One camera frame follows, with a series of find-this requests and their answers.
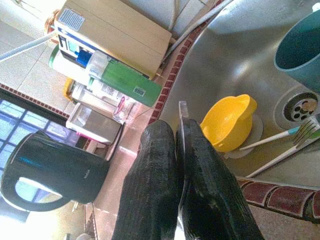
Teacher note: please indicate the window with dark grille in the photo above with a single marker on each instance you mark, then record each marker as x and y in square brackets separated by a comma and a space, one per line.
[15, 120]

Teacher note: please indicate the silver kitchen scale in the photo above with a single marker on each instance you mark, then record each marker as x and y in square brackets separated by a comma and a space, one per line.
[100, 125]

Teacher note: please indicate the green dish soap bottle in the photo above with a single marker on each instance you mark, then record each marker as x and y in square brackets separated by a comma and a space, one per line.
[130, 82]

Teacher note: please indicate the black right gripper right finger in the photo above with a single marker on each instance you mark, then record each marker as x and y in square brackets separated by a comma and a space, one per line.
[212, 200]

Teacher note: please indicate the clear round lid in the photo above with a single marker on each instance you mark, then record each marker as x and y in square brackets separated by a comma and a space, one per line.
[257, 130]

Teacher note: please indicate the white labelled bottle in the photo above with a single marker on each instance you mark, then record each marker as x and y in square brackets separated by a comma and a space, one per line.
[105, 91]

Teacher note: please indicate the black electric kettle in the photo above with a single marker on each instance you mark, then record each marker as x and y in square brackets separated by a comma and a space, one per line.
[62, 170]

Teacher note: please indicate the beige water filter box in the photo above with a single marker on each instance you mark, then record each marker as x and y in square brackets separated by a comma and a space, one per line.
[120, 30]

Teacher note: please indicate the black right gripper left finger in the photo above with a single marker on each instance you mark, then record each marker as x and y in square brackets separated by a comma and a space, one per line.
[150, 195]

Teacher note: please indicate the teal plastic cup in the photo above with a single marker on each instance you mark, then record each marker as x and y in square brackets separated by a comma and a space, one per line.
[300, 50]

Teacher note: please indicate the white teal toothbrush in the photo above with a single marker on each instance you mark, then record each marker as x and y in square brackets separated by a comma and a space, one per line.
[270, 138]

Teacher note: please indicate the small steel sink basin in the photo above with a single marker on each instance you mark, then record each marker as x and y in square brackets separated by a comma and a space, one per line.
[225, 62]

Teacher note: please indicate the yellow plastic bowl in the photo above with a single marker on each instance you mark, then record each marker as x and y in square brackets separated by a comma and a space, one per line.
[225, 120]

